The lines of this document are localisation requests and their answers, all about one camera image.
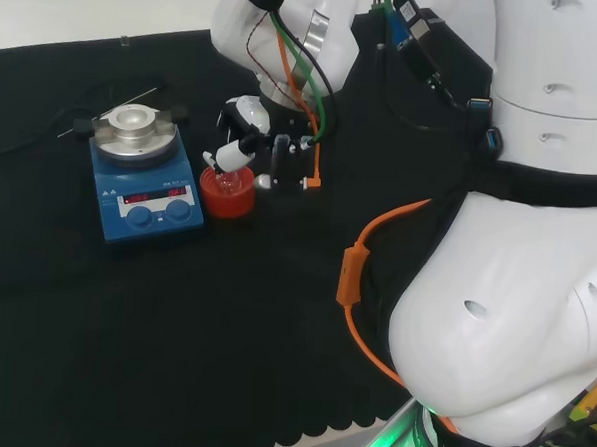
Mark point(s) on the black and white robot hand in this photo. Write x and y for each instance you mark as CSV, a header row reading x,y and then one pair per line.
x,y
251,113

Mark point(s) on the clear glass round-bottom flask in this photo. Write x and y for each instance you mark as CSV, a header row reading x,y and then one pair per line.
x,y
228,181

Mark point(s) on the red ribbed flask stand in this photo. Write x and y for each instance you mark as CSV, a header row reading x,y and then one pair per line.
x,y
228,206

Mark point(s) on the blue-base heater with steel block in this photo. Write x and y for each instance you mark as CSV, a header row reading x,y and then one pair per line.
x,y
145,185

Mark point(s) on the small clear cloth clip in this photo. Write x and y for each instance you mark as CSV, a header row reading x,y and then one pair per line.
x,y
125,40

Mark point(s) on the black bench cloth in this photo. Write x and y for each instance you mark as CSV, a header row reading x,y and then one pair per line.
x,y
173,327

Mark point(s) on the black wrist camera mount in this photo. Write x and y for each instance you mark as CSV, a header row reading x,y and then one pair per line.
x,y
291,165

